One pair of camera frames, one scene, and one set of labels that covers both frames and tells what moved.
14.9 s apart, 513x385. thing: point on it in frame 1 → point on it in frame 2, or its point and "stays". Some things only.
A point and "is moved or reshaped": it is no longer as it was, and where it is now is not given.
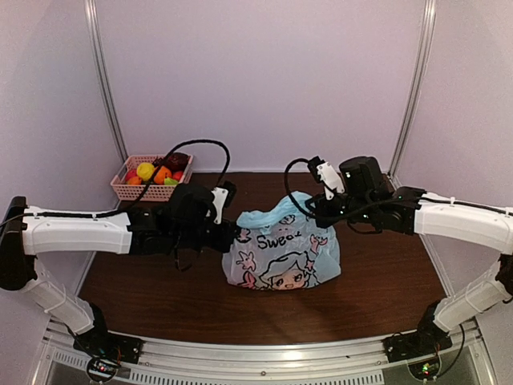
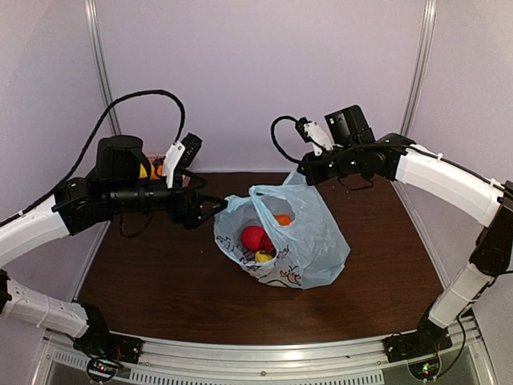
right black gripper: [325, 220] → [313, 172]
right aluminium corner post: [416, 89] stays
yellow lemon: [145, 170] stays
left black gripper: [229, 231] → [189, 216]
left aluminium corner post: [90, 14] stays
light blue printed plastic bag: [282, 249] is moved or reshaped
